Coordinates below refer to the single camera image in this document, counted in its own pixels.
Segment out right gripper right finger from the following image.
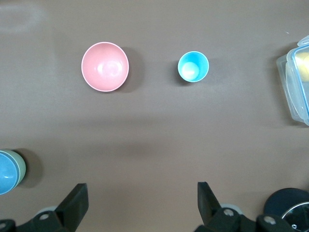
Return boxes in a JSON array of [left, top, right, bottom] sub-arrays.
[[195, 181, 297, 232]]

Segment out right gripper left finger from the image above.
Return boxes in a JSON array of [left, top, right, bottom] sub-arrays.
[[0, 183, 89, 232]]

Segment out green bowl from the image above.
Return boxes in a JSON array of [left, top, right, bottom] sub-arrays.
[[2, 149, 27, 187]]

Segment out blue bowl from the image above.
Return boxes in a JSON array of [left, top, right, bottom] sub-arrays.
[[0, 150, 20, 195]]

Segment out pink bowl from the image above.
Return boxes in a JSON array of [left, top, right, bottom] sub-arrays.
[[81, 42, 130, 92]]

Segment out round dark blue container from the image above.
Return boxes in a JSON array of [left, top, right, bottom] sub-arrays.
[[263, 188, 309, 232]]

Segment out brown table cloth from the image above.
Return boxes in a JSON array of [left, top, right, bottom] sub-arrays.
[[0, 0, 309, 232]]

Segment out clear plastic lidded container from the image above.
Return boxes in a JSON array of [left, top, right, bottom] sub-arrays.
[[276, 35, 309, 126]]

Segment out blue cup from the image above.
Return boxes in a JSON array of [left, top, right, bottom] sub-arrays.
[[178, 51, 210, 83]]

